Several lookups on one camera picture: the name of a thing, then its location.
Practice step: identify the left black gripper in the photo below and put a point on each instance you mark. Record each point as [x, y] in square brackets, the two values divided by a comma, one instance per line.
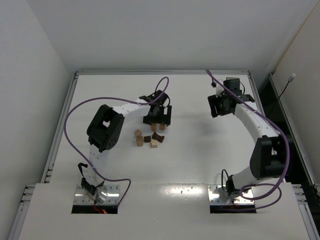
[157, 120]

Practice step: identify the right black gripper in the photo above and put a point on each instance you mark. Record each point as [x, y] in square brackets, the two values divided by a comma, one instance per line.
[213, 106]

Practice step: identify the long light wood block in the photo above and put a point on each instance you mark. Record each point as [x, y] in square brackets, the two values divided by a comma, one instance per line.
[153, 127]

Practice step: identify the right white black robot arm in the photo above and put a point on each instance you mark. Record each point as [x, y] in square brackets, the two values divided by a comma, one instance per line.
[271, 154]

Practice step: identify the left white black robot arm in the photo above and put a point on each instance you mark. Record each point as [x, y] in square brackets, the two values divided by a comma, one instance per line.
[105, 129]

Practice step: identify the dark wood arch block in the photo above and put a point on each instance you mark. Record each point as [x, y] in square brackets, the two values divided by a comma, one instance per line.
[159, 138]

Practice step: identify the dark wood small block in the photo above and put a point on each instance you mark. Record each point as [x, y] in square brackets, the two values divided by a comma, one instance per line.
[147, 139]

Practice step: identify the light wood hexagonal block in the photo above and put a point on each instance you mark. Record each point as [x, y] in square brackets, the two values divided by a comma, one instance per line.
[139, 141]

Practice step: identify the light wood small cube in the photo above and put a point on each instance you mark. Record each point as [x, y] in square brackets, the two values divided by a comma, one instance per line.
[154, 143]

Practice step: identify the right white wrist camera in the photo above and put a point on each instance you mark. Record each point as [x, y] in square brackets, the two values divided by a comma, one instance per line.
[217, 86]

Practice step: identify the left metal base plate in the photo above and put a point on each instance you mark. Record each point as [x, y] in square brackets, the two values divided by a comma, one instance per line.
[107, 195]

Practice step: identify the metal base plate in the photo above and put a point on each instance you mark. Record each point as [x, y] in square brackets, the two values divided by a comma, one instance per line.
[219, 198]
[107, 195]

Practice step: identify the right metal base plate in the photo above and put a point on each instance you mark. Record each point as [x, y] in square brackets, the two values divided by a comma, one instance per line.
[219, 198]

